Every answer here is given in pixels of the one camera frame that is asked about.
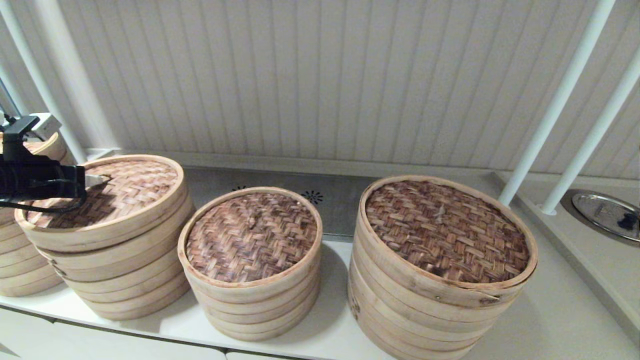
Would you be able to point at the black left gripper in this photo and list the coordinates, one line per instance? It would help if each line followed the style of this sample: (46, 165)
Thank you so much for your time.
(35, 177)

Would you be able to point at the second-left bamboo steamer stack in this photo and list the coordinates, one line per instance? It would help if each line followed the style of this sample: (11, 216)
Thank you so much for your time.
(125, 285)

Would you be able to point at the small woven bamboo steamer lid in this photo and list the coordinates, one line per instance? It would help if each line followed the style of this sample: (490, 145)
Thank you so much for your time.
(250, 240)

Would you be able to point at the square metal lid with knob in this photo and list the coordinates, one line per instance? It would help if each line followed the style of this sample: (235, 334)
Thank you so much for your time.
(345, 205)

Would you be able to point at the large bamboo steamer stack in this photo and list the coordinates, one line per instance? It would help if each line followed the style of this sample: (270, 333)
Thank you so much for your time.
(445, 232)
(410, 330)

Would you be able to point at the large right bamboo steamer stack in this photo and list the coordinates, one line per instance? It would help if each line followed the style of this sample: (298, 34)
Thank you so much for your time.
(445, 232)

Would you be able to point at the round stainless steel pot lid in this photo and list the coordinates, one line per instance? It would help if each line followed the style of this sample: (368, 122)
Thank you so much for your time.
(600, 212)

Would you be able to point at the thin white metal pole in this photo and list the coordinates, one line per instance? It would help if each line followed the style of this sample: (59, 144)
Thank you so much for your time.
(45, 90)
(590, 142)
(555, 105)

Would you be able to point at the white cabinet front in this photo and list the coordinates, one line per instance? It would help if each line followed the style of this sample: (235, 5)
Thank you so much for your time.
(100, 345)

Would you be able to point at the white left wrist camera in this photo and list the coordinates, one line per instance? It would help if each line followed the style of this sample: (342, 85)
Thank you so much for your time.
(37, 126)

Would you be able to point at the thick white post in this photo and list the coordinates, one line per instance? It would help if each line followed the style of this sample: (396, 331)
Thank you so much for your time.
(75, 75)

